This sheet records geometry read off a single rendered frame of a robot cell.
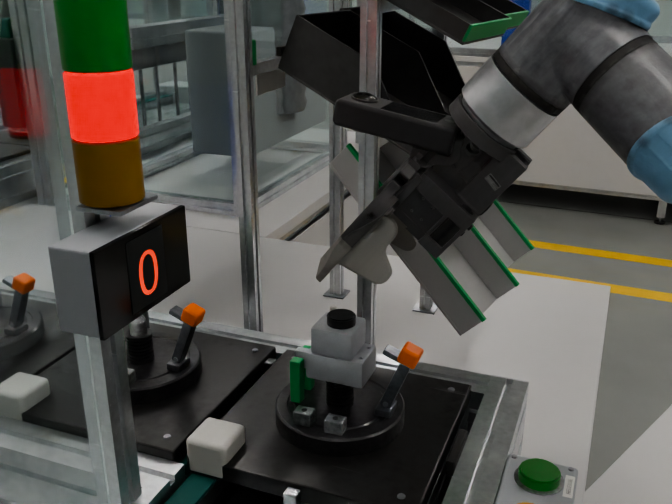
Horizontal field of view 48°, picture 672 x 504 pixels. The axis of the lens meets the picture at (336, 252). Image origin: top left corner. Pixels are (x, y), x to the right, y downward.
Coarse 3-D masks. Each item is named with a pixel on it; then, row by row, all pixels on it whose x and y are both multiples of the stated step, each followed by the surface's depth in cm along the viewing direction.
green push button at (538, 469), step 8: (520, 464) 74; (528, 464) 74; (536, 464) 74; (544, 464) 74; (552, 464) 74; (520, 472) 73; (528, 472) 72; (536, 472) 72; (544, 472) 72; (552, 472) 72; (560, 472) 73; (520, 480) 73; (528, 480) 72; (536, 480) 71; (544, 480) 71; (552, 480) 71; (536, 488) 71; (544, 488) 71; (552, 488) 71
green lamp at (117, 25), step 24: (72, 0) 51; (96, 0) 51; (120, 0) 53; (72, 24) 52; (96, 24) 52; (120, 24) 53; (72, 48) 52; (96, 48) 52; (120, 48) 53; (96, 72) 53
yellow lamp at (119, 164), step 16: (80, 144) 55; (96, 144) 55; (112, 144) 55; (128, 144) 56; (80, 160) 55; (96, 160) 55; (112, 160) 55; (128, 160) 56; (80, 176) 56; (96, 176) 55; (112, 176) 56; (128, 176) 56; (80, 192) 57; (96, 192) 56; (112, 192) 56; (128, 192) 57; (144, 192) 59
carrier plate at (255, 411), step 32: (288, 352) 95; (256, 384) 88; (416, 384) 88; (448, 384) 88; (224, 416) 82; (256, 416) 82; (416, 416) 82; (448, 416) 82; (256, 448) 76; (288, 448) 76; (384, 448) 76; (416, 448) 76; (448, 448) 78; (224, 480) 74; (256, 480) 73; (288, 480) 72; (320, 480) 72; (352, 480) 72; (384, 480) 72; (416, 480) 72
